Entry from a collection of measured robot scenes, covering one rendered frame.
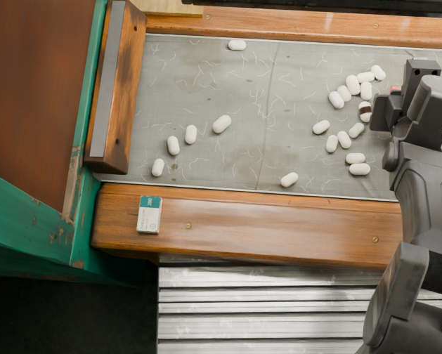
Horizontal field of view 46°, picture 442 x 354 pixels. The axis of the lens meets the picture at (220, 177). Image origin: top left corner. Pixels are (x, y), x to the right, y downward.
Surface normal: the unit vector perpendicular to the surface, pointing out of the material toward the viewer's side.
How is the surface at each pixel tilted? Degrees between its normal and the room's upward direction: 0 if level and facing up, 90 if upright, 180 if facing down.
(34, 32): 90
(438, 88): 40
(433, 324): 15
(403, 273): 25
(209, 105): 0
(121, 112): 67
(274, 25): 0
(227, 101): 0
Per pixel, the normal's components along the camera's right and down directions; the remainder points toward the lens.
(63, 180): 1.00, 0.07
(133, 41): 0.90, -0.04
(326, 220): -0.03, -0.25
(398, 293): -0.15, 0.15
